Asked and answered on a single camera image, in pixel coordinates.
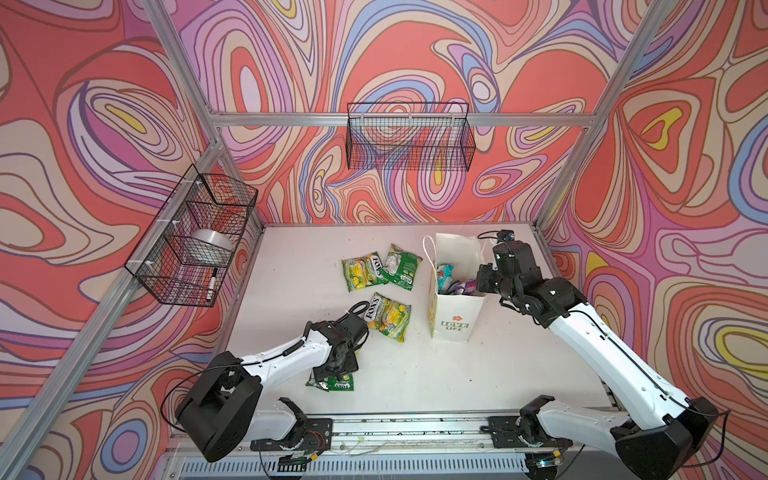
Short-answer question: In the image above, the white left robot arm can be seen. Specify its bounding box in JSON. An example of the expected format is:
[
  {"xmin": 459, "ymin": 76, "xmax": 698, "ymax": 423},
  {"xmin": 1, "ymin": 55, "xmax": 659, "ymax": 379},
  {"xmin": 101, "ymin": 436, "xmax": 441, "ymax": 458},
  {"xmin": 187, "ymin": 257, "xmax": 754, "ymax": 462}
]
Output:
[{"xmin": 174, "ymin": 301, "xmax": 369, "ymax": 463}]

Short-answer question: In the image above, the black marker in basket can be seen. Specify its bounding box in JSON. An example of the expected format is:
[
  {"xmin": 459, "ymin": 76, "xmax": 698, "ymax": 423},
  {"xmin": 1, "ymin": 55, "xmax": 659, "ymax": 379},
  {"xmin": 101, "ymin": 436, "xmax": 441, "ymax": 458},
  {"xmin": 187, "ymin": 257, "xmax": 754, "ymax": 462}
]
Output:
[{"xmin": 206, "ymin": 267, "xmax": 218, "ymax": 303}]

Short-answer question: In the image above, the purple Fox's candy bag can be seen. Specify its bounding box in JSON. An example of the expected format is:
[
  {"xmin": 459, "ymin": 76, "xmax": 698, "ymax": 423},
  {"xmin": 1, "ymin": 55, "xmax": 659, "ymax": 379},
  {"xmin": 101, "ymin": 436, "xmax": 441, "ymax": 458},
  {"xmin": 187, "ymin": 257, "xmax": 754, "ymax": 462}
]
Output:
[{"xmin": 447, "ymin": 279, "xmax": 478, "ymax": 296}]

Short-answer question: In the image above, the black wire basket back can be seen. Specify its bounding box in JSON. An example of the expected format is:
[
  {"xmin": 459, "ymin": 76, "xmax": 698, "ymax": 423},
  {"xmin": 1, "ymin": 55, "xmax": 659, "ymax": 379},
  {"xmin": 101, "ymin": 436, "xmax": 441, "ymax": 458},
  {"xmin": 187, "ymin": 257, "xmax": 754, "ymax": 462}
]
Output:
[{"xmin": 345, "ymin": 100, "xmax": 476, "ymax": 172}]

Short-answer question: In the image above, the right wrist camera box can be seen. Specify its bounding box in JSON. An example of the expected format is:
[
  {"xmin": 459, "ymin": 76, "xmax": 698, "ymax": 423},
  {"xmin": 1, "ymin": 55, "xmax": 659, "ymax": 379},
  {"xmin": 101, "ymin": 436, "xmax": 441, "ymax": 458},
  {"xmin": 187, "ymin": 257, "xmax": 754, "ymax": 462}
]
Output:
[{"xmin": 496, "ymin": 229, "xmax": 515, "ymax": 243}]

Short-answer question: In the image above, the black wire basket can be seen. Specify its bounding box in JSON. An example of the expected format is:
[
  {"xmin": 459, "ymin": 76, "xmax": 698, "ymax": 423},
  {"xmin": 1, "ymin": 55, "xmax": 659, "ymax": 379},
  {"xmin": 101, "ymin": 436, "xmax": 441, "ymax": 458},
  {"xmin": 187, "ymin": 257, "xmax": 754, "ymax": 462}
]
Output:
[
  {"xmin": 345, "ymin": 100, "xmax": 476, "ymax": 172},
  {"xmin": 124, "ymin": 166, "xmax": 258, "ymax": 308}
]

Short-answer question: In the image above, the black wire basket left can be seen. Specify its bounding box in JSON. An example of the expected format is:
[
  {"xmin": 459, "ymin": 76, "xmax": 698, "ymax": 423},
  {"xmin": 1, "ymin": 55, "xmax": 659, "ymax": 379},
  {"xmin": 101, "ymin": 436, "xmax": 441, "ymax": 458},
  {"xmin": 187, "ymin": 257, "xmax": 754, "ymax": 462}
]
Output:
[{"xmin": 124, "ymin": 166, "xmax": 258, "ymax": 308}]

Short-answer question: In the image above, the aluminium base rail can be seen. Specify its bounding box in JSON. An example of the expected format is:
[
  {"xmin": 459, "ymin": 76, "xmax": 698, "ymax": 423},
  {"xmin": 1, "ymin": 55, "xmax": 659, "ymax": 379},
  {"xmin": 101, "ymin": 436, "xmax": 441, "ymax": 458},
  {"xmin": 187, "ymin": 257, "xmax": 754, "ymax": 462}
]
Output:
[{"xmin": 155, "ymin": 407, "xmax": 619, "ymax": 480}]

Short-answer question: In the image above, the green candy bag front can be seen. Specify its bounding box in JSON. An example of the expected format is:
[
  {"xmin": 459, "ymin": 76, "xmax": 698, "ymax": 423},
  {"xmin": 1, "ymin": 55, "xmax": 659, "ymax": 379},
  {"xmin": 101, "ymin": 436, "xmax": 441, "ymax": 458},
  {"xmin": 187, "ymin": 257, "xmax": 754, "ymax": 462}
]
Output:
[{"xmin": 305, "ymin": 365, "xmax": 354, "ymax": 392}]

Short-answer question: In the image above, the teal Fox's mint bag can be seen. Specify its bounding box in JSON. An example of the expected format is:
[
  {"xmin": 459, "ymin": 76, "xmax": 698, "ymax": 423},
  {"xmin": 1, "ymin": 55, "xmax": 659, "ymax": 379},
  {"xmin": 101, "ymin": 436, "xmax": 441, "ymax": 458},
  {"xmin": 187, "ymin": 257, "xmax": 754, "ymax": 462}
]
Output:
[{"xmin": 436, "ymin": 264, "xmax": 454, "ymax": 294}]

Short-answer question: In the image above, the illustrated paper gift bag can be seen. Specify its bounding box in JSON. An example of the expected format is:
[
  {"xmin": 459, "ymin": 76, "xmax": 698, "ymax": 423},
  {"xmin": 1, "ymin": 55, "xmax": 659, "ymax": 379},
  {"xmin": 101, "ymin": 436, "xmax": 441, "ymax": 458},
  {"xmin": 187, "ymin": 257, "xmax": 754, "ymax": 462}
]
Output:
[{"xmin": 422, "ymin": 233, "xmax": 484, "ymax": 342}]

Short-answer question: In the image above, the green yellow Fox's bag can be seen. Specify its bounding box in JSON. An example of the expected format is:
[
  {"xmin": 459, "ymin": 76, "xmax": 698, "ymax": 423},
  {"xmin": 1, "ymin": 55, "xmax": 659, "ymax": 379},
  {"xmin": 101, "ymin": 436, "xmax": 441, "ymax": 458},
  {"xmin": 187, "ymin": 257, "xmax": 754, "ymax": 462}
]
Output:
[
  {"xmin": 363, "ymin": 293, "xmax": 412, "ymax": 343},
  {"xmin": 342, "ymin": 252, "xmax": 388, "ymax": 292}
]

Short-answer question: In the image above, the green candy bag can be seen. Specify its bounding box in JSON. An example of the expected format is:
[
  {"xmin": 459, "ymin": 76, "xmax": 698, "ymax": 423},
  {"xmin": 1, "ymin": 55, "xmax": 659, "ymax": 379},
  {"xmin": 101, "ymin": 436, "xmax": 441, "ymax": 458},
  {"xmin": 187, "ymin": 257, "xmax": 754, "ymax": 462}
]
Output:
[
  {"xmin": 305, "ymin": 365, "xmax": 354, "ymax": 392},
  {"xmin": 382, "ymin": 244, "xmax": 422, "ymax": 291}
]

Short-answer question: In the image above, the white cylinder in basket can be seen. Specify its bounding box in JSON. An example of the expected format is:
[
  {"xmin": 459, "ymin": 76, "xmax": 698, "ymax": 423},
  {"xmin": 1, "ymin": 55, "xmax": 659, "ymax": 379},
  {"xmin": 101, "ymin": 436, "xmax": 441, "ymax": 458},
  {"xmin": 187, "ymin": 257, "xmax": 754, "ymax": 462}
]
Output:
[{"xmin": 192, "ymin": 229, "xmax": 234, "ymax": 252}]

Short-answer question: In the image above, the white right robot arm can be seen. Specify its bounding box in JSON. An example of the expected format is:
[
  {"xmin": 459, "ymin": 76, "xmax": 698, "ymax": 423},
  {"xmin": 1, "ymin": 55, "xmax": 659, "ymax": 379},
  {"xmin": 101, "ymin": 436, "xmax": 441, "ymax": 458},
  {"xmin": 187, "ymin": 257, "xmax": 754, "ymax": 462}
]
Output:
[{"xmin": 477, "ymin": 230, "xmax": 727, "ymax": 479}]

